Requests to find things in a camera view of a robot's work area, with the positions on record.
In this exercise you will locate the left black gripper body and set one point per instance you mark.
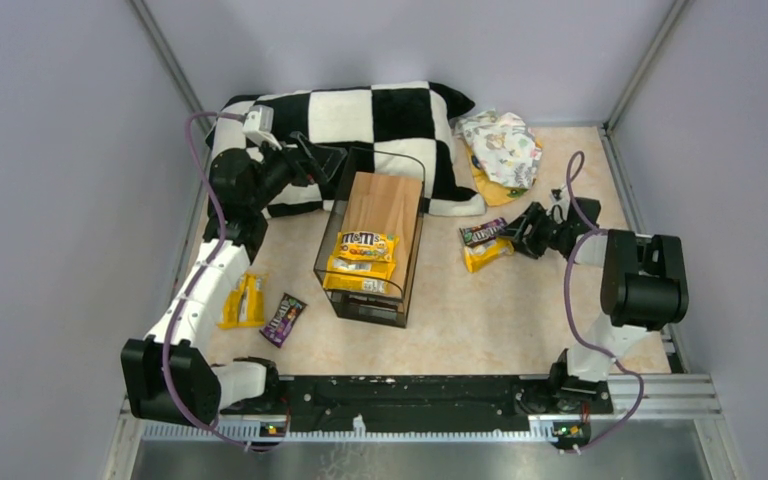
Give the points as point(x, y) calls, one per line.
point(302, 163)

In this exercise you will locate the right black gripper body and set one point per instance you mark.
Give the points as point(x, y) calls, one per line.
point(533, 230)

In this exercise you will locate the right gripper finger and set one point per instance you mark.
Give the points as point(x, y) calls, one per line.
point(526, 224)
point(529, 249)

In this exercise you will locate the yellow candy bag back side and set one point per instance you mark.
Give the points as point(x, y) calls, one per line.
point(479, 256)

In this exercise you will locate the yellow candy bag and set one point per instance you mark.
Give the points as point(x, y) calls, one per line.
point(479, 256)
point(244, 306)
point(360, 276)

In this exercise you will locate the purple brown M&M bag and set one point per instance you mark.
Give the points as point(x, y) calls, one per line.
point(480, 234)

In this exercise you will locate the yellow peanut M&M bag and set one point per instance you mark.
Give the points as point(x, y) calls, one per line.
point(365, 246)

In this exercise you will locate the purple M&M candy bag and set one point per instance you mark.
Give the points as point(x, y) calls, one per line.
point(278, 328)

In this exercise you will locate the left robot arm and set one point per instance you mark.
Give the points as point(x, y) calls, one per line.
point(166, 373)

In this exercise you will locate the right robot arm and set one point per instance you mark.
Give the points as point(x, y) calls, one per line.
point(643, 286)

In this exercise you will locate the yellow candy bag on shelf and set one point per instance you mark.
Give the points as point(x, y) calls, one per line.
point(360, 276)

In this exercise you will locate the yellow candy bag left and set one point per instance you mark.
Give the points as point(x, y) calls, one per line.
point(244, 306)

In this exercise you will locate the black white checkered pillow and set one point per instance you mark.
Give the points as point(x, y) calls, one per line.
point(393, 129)

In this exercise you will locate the yellow cloth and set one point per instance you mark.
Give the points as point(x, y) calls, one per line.
point(490, 189)

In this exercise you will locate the patterned white cloth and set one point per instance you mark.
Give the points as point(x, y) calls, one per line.
point(491, 122)

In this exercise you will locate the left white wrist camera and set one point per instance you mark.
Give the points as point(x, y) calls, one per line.
point(257, 126)

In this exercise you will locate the black wire shelf wooden top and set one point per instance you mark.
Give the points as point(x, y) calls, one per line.
point(379, 192)

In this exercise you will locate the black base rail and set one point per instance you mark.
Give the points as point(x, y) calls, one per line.
point(419, 405)

